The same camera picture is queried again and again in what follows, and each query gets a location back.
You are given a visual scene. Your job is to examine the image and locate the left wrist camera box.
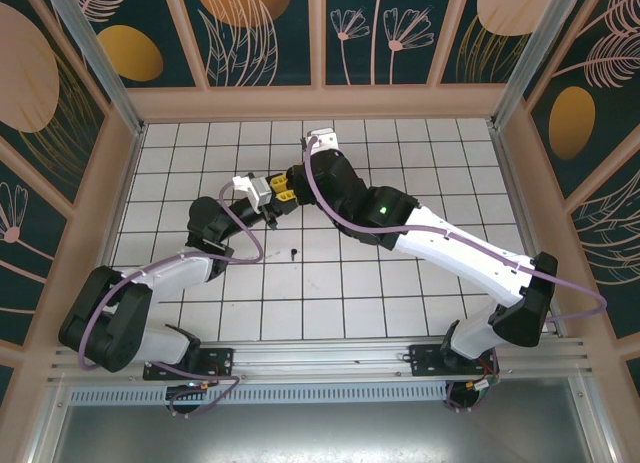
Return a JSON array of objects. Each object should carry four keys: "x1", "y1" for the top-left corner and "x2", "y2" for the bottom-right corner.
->
[{"x1": 232, "y1": 174, "x2": 272, "y2": 208}]

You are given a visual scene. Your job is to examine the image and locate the black mount plate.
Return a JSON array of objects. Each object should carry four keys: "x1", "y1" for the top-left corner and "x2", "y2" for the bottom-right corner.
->
[
  {"x1": 143, "y1": 346, "x2": 236, "y2": 382},
  {"x1": 408, "y1": 343, "x2": 501, "y2": 379}
]

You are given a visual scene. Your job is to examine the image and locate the grey slotted cable duct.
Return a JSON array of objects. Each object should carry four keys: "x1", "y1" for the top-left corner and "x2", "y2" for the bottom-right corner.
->
[{"x1": 67, "y1": 385, "x2": 451, "y2": 405}]

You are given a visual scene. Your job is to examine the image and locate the right black mount plate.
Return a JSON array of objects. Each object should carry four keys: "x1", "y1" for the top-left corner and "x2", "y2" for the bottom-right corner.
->
[{"x1": 408, "y1": 343, "x2": 501, "y2": 379}]

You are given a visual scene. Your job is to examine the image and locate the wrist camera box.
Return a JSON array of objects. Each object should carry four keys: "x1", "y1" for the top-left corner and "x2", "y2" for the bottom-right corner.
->
[
  {"x1": 303, "y1": 127, "x2": 342, "y2": 154},
  {"x1": 232, "y1": 174, "x2": 272, "y2": 208}
]

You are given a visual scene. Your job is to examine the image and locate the left black mount plate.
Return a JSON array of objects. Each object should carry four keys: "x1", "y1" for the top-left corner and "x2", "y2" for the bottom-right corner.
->
[{"x1": 143, "y1": 346, "x2": 236, "y2": 382}]

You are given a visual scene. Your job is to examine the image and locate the aluminium frame post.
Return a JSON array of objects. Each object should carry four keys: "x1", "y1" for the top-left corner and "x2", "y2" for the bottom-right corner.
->
[
  {"x1": 39, "y1": 0, "x2": 147, "y2": 137},
  {"x1": 489, "y1": 0, "x2": 589, "y2": 130}
]

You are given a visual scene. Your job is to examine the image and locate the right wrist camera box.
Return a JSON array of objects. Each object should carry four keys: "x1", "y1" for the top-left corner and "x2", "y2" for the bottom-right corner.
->
[{"x1": 303, "y1": 127, "x2": 342, "y2": 154}]

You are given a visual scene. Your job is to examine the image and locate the controller board with wires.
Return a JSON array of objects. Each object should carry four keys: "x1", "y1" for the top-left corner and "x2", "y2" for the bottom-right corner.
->
[
  {"x1": 166, "y1": 380, "x2": 224, "y2": 409},
  {"x1": 446, "y1": 373, "x2": 501, "y2": 412}
]

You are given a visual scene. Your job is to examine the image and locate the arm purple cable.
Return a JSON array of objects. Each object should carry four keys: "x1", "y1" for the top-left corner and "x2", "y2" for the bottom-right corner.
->
[
  {"x1": 302, "y1": 136, "x2": 609, "y2": 414},
  {"x1": 79, "y1": 181, "x2": 264, "y2": 420}
]

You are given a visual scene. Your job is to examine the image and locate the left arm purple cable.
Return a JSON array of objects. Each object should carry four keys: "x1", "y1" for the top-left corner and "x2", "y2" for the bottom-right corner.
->
[{"x1": 79, "y1": 181, "x2": 264, "y2": 420}]

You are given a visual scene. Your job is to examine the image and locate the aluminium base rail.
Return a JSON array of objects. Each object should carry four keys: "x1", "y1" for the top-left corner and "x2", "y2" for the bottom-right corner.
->
[{"x1": 47, "y1": 336, "x2": 596, "y2": 384}]

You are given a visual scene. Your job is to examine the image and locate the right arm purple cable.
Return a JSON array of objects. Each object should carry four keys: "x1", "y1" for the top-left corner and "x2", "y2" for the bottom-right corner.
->
[{"x1": 302, "y1": 136, "x2": 609, "y2": 414}]

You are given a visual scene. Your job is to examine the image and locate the grey metal sheet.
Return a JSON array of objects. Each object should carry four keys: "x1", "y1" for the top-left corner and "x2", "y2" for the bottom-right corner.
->
[{"x1": 49, "y1": 401, "x2": 601, "y2": 463}]

